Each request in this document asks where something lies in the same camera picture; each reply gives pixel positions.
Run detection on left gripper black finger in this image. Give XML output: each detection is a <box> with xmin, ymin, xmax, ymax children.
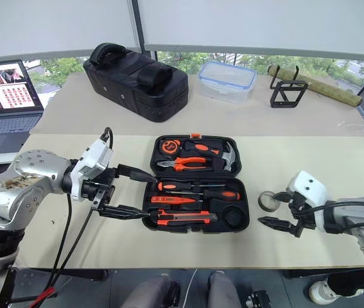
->
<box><xmin>98</xmin><ymin>205</ymin><xmax>152</xmax><ymax>221</ymax></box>
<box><xmin>117</xmin><ymin>164</ymin><xmax>157</xmax><ymax>184</ymax></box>

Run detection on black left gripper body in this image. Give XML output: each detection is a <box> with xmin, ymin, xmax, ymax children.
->
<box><xmin>83</xmin><ymin>166</ymin><xmax>120</xmax><ymax>210</ymax></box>

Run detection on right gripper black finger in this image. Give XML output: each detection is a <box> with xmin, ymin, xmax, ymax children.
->
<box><xmin>257</xmin><ymin>216</ymin><xmax>298</xmax><ymax>234</ymax></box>
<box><xmin>271</xmin><ymin>191</ymin><xmax>295</xmax><ymax>203</ymax></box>

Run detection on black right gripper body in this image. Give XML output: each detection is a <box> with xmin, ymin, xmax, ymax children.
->
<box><xmin>288</xmin><ymin>191</ymin><xmax>317</xmax><ymax>239</ymax></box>

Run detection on grey tape roll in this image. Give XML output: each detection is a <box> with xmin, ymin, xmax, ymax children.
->
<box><xmin>257</xmin><ymin>191</ymin><xmax>281</xmax><ymax>213</ymax></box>

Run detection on orange black handled screwdriver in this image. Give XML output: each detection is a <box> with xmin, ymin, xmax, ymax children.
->
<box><xmin>165</xmin><ymin>189</ymin><xmax>241</xmax><ymax>203</ymax></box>
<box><xmin>157</xmin><ymin>180</ymin><xmax>226</xmax><ymax>193</ymax></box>

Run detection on orange voltage tester pen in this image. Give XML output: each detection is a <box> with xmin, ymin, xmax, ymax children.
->
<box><xmin>150</xmin><ymin>195</ymin><xmax>202</xmax><ymax>205</ymax></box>

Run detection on orange black utility knife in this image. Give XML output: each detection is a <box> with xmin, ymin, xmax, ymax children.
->
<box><xmin>155</xmin><ymin>208</ymin><xmax>218</xmax><ymax>227</ymax></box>

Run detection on black plastic tool case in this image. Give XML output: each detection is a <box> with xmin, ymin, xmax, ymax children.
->
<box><xmin>141</xmin><ymin>134</ymin><xmax>250</xmax><ymax>234</ymax></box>

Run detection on orange black tape measure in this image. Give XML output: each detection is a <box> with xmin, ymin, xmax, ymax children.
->
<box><xmin>160</xmin><ymin>140</ymin><xmax>181</xmax><ymax>156</ymax></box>

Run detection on black device with white parts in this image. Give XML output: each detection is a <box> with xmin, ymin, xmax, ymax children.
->
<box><xmin>244</xmin><ymin>289</ymin><xmax>272</xmax><ymax>308</ymax></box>

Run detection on white sneaker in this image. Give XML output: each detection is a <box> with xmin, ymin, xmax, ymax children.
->
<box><xmin>308</xmin><ymin>277</ymin><xmax>342</xmax><ymax>305</ymax></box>

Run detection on grey rounded shape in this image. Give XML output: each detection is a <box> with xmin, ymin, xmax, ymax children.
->
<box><xmin>207</xmin><ymin>271</ymin><xmax>243</xmax><ymax>308</ymax></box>
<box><xmin>120</xmin><ymin>275</ymin><xmax>173</xmax><ymax>308</ymax></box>

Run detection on black trouser leg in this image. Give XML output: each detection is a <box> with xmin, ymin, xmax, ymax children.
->
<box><xmin>327</xmin><ymin>273</ymin><xmax>364</xmax><ymax>298</ymax></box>

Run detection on black fabric bag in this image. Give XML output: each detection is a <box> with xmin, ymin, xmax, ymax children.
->
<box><xmin>82</xmin><ymin>42</ymin><xmax>189</xmax><ymax>123</ymax></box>

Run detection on beige table cloth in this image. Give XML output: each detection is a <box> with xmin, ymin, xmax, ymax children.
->
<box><xmin>29</xmin><ymin>72</ymin><xmax>364</xmax><ymax>137</ymax></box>

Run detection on open laptop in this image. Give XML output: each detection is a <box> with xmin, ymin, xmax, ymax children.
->
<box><xmin>0</xmin><ymin>59</ymin><xmax>45</xmax><ymax>157</ymax></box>

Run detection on rolled olive mat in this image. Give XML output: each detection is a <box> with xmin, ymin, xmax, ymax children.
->
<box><xmin>267</xmin><ymin>64</ymin><xmax>363</xmax><ymax>108</ymax></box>

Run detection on clear container blue lid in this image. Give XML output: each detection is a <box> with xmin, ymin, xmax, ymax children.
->
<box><xmin>198</xmin><ymin>60</ymin><xmax>258</xmax><ymax>105</ymax></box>

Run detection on white roller blind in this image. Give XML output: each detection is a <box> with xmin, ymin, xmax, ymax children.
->
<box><xmin>136</xmin><ymin>0</ymin><xmax>364</xmax><ymax>60</ymax></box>
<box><xmin>0</xmin><ymin>0</ymin><xmax>139</xmax><ymax>61</ymax></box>

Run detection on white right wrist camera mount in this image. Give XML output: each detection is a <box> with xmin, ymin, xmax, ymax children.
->
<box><xmin>286</xmin><ymin>170</ymin><xmax>329</xmax><ymax>232</ymax></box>

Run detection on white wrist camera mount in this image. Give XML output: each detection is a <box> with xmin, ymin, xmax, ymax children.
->
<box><xmin>70</xmin><ymin>138</ymin><xmax>114</xmax><ymax>203</ymax></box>
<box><xmin>286</xmin><ymin>170</ymin><xmax>329</xmax><ymax>232</ymax></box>

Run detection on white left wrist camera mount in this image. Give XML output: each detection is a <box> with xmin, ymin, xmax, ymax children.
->
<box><xmin>70</xmin><ymin>138</ymin><xmax>114</xmax><ymax>203</ymax></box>

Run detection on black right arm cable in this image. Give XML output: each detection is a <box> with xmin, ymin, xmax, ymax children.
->
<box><xmin>297</xmin><ymin>200</ymin><xmax>364</xmax><ymax>235</ymax></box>

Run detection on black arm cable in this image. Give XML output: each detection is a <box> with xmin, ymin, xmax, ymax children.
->
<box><xmin>29</xmin><ymin>127</ymin><xmax>114</xmax><ymax>308</ymax></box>
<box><xmin>297</xmin><ymin>200</ymin><xmax>364</xmax><ymax>235</ymax></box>

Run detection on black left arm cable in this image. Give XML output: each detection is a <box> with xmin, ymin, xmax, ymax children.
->
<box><xmin>29</xmin><ymin>127</ymin><xmax>114</xmax><ymax>308</ymax></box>

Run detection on orange handled pliers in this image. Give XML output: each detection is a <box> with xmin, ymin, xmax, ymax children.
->
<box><xmin>155</xmin><ymin>156</ymin><xmax>208</xmax><ymax>172</ymax></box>

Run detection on claw hammer orange black handle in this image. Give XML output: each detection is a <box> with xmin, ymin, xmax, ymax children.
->
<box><xmin>183</xmin><ymin>141</ymin><xmax>241</xmax><ymax>173</ymax></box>

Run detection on black metal wire stand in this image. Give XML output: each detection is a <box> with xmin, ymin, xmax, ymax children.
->
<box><xmin>268</xmin><ymin>65</ymin><xmax>309</xmax><ymax>110</ymax></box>

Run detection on thin white cable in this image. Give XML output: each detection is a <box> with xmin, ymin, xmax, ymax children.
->
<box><xmin>184</xmin><ymin>268</ymin><xmax>199</xmax><ymax>308</ymax></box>

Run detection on dark window frame post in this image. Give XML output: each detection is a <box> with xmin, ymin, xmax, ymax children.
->
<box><xmin>131</xmin><ymin>0</ymin><xmax>146</xmax><ymax>54</ymax></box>

